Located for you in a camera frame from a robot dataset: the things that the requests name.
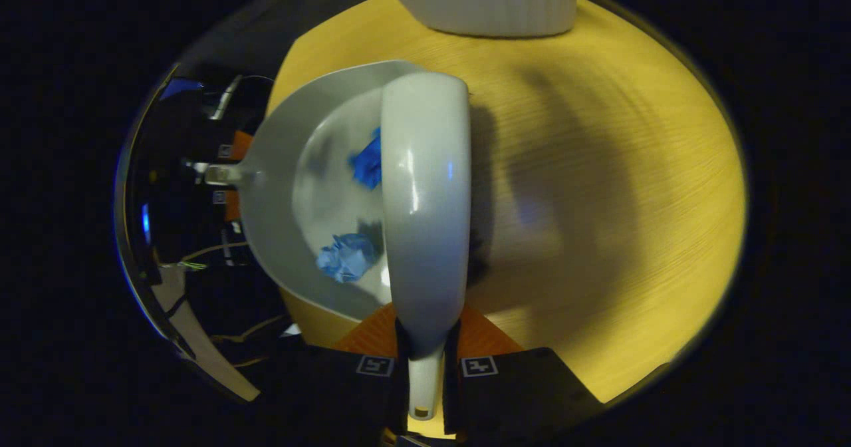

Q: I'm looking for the small white broom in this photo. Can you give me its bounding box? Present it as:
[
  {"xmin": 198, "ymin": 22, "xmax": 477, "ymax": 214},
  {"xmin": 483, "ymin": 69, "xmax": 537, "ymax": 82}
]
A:
[{"xmin": 381, "ymin": 71, "xmax": 473, "ymax": 421}]

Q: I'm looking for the wooden desktop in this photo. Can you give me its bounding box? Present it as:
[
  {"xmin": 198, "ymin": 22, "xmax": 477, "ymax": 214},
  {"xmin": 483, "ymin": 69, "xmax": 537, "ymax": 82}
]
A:
[{"xmin": 266, "ymin": 0, "xmax": 749, "ymax": 404}]

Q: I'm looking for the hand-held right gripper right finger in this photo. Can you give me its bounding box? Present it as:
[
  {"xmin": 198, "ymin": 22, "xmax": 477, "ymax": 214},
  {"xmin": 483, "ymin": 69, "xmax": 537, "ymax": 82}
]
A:
[{"xmin": 442, "ymin": 304, "xmax": 606, "ymax": 434}]

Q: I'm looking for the dark blue paper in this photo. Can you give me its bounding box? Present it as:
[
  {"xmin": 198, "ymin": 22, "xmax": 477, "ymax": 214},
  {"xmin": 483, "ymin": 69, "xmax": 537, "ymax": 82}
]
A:
[{"xmin": 349, "ymin": 128, "xmax": 383, "ymax": 190}]

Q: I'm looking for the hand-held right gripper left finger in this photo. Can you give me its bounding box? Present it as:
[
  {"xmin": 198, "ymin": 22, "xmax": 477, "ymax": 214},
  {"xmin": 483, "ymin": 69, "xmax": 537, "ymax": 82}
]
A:
[{"xmin": 266, "ymin": 304, "xmax": 408, "ymax": 434}]

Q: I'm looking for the white curved bar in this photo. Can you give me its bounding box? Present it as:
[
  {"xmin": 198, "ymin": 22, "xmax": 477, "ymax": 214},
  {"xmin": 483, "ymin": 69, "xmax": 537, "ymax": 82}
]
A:
[{"xmin": 152, "ymin": 267, "xmax": 261, "ymax": 402}]

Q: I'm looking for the white plastic dustpan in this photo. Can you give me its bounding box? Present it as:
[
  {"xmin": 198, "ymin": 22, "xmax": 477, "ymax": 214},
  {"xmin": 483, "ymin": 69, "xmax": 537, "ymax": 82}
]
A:
[{"xmin": 203, "ymin": 60, "xmax": 426, "ymax": 321}]

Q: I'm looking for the light blue paper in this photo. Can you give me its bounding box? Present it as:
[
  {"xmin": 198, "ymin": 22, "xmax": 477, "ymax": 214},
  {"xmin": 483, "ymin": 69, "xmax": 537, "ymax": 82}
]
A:
[{"xmin": 316, "ymin": 233, "xmax": 377, "ymax": 284}]

